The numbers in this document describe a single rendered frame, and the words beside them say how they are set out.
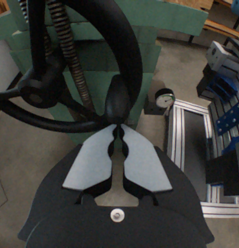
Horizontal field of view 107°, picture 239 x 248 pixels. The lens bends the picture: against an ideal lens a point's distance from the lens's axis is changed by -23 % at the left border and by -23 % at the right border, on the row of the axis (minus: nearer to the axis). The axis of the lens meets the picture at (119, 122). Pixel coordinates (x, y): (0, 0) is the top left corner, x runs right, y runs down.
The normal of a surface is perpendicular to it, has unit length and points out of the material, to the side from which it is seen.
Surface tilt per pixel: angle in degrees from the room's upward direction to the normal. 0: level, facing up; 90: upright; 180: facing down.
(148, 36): 90
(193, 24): 90
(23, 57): 90
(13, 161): 0
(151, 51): 90
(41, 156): 0
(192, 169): 0
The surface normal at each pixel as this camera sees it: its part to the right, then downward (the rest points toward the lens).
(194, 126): 0.04, -0.50
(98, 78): -0.02, 0.86
